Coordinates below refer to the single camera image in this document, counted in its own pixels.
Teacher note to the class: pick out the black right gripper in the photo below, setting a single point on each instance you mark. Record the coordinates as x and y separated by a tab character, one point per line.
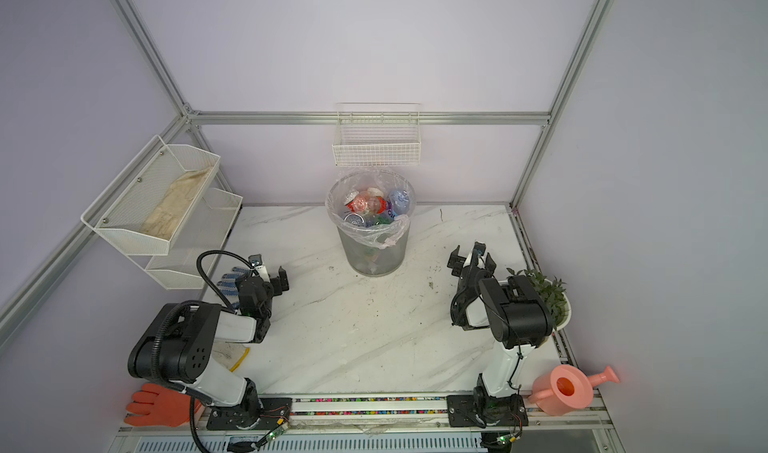
456	263

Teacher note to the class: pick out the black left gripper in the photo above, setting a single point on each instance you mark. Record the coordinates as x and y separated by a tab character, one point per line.
274	282

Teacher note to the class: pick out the green crushed plastic bottle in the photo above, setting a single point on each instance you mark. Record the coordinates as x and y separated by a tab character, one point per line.
383	218

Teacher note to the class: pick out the red cap clear bottle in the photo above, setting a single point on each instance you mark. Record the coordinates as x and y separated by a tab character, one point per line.
350	197

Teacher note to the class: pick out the red label purple cap bottle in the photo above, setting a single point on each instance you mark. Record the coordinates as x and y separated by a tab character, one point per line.
366	204

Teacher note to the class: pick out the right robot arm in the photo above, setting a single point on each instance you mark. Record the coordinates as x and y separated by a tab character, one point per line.
519	321

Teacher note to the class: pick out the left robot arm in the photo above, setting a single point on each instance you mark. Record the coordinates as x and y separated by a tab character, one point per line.
177	350

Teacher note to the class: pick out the grey mesh waste bin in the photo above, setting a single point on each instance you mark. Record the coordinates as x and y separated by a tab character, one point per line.
373	262

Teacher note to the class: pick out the blue dotted work glove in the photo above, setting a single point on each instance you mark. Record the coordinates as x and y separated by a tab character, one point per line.
227	283

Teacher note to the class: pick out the potted green plant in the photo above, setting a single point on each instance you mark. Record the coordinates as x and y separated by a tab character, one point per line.
552	292

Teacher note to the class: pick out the white knit glove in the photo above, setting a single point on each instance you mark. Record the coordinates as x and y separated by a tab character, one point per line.
230	355

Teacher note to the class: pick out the beige cloth in shelf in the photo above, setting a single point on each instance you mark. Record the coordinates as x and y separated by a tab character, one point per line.
164	220

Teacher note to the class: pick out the pink watering can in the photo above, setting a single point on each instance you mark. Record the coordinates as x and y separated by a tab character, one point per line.
567	389

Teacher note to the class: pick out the orange rubber glove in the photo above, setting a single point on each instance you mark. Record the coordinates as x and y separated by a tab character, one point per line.
154	405

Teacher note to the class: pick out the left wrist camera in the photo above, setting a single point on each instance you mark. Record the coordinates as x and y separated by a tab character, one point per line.
258	267

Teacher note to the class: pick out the white mesh wall shelf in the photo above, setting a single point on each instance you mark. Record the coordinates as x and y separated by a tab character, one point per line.
119	212

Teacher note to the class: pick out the horizontal aluminium frame bar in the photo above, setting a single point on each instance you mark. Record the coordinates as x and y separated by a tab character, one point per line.
330	117

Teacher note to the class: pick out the white wire wall basket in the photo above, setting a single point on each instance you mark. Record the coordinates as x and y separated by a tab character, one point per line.
358	144

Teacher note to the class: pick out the aluminium rail with beads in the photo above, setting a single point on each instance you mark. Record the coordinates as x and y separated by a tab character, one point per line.
403	413

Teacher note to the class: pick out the aluminium frame post right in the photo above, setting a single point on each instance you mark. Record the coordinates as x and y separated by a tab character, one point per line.
584	46

